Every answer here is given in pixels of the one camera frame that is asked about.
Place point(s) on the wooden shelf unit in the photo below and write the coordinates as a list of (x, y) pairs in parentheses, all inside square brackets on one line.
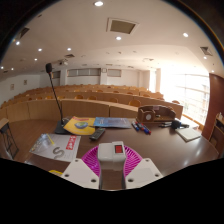
[(218, 133)]

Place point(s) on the black remote control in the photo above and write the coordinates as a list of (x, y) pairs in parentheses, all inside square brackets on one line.
[(97, 133)]

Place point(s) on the wooden auditorium seat rows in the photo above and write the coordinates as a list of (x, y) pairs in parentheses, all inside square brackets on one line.
[(43, 110)]

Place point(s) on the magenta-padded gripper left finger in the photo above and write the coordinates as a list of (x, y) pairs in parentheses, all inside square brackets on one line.
[(81, 173)]

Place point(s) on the blue book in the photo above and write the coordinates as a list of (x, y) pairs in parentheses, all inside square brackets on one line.
[(113, 122)]

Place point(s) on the recessed ceiling lights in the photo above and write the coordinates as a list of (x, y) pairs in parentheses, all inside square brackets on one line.
[(98, 3)]

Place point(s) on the large bright window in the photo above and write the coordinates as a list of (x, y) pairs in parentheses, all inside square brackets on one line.
[(190, 96)]

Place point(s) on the red marker pen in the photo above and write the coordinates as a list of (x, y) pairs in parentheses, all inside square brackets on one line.
[(144, 128)]

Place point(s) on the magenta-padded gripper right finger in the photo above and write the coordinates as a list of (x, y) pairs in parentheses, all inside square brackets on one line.
[(143, 171)]

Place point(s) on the large square ceiling vent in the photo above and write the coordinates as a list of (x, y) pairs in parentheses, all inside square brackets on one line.
[(122, 26)]

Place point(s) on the white magazine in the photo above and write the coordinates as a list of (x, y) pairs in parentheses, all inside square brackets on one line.
[(50, 146)]

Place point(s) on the small square ceiling vent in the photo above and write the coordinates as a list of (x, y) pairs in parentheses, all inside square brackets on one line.
[(24, 32), (206, 50)]

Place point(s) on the black gooseneck desk microphone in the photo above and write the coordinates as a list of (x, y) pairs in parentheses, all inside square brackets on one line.
[(48, 67)]

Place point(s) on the blue marker pen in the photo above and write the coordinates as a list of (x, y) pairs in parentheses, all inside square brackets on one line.
[(135, 125)]

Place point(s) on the black metal stand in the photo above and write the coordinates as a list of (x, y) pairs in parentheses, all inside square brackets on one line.
[(8, 133)]

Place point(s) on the white notebook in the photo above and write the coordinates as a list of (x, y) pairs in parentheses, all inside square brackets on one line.
[(188, 134)]

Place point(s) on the yellow power strip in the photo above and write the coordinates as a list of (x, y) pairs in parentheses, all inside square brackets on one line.
[(56, 172)]

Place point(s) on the white charger block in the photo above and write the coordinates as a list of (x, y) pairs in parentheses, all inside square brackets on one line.
[(107, 152)]

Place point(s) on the wooden desk organizer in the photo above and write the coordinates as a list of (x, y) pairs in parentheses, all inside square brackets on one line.
[(156, 115)]

